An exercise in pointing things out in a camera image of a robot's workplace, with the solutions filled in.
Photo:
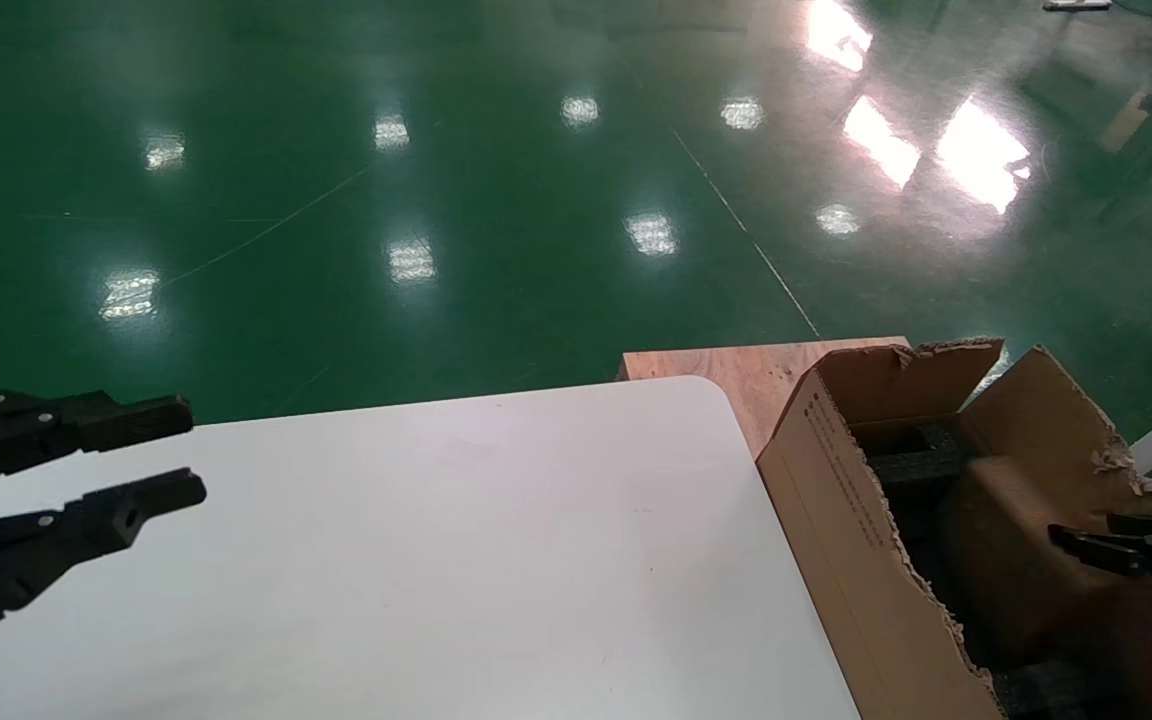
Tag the plywood board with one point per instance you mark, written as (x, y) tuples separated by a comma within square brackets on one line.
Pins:
[(726, 375)]

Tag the black foam block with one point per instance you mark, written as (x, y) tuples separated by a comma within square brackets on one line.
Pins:
[(921, 462), (1061, 692)]

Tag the grey table foot bar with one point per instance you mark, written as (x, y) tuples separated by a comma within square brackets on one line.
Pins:
[(1076, 4)]

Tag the big open cardboard box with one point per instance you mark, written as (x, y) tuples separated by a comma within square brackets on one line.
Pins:
[(836, 540)]

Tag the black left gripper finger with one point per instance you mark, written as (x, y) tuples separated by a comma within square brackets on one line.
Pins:
[(36, 430), (36, 550)]

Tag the small brown cardboard box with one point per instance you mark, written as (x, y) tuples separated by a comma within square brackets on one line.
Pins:
[(1006, 560)]

